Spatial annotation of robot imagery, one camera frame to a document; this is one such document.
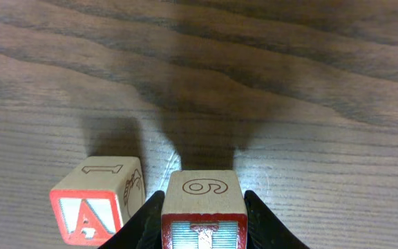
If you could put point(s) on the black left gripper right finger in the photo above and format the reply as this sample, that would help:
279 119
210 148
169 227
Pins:
265 230

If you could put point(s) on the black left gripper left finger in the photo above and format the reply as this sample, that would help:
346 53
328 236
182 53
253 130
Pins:
143 229

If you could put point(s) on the red A block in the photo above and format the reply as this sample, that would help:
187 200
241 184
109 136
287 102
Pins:
97 198

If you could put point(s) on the red I block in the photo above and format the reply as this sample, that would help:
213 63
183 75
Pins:
204 209

